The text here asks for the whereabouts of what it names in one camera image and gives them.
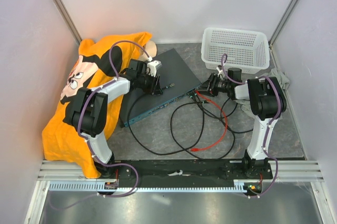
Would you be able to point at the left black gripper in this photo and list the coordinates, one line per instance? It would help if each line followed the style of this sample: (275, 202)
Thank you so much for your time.
(154, 81)

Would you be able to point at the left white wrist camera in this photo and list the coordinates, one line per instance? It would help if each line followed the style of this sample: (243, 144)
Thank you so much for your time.
(152, 67)

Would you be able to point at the white plastic basket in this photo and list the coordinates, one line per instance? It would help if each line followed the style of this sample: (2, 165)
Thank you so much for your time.
(247, 50)

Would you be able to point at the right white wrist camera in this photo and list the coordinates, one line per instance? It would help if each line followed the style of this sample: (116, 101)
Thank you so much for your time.
(220, 71)

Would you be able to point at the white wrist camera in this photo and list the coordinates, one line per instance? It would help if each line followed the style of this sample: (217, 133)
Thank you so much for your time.
(220, 71)
(152, 67)

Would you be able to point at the white slotted cable duct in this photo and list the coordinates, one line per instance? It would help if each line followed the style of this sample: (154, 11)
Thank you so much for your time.
(105, 187)

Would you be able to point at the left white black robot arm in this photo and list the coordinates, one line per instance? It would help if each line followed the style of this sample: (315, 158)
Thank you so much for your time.
(88, 112)

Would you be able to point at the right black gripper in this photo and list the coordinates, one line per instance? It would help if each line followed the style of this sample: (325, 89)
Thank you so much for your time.
(208, 87)

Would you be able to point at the peach fabric hat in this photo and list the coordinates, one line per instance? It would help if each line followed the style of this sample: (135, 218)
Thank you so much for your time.
(151, 49)

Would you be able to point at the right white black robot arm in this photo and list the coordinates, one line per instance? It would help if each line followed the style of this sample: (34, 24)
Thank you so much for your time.
(266, 98)

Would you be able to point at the dark blue network switch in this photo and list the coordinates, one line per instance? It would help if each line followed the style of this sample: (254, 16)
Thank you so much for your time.
(176, 81)

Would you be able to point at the grey cloth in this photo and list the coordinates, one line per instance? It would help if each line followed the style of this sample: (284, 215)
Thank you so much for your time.
(283, 81)

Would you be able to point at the orange mickey mouse cloth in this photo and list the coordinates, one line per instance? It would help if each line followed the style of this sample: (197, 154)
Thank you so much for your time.
(97, 63)

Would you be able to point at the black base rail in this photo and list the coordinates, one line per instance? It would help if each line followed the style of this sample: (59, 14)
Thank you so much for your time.
(185, 173)

